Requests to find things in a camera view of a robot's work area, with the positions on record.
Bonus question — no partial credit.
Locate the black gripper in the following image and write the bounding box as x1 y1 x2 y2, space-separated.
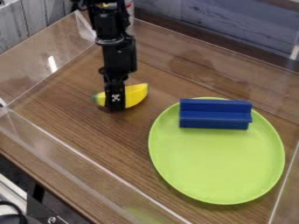
97 33 136 111

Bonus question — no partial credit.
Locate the yellow toy banana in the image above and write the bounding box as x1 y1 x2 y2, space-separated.
92 83 149 109

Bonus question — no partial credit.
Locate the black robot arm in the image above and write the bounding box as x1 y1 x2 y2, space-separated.
69 0 136 111

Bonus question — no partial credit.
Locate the green round plate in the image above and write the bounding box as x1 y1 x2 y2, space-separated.
147 104 286 205

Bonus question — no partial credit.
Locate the blue stepped block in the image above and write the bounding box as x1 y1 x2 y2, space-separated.
179 99 252 130

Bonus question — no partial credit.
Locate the white labelled canister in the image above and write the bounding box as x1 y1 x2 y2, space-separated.
125 0 135 18

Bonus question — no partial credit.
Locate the black cable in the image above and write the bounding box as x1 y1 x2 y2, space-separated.
0 200 28 224

